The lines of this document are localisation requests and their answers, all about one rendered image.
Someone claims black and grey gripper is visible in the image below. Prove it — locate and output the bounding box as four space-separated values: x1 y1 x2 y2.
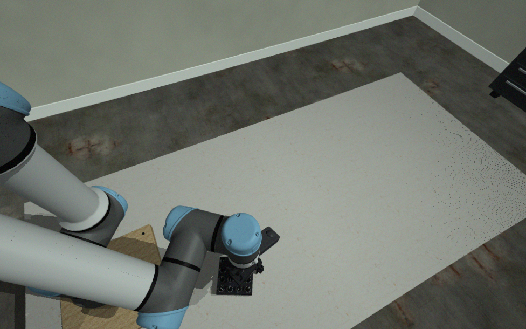
220 256 264 288

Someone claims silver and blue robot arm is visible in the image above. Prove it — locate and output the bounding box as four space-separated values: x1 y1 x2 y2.
0 82 280 329

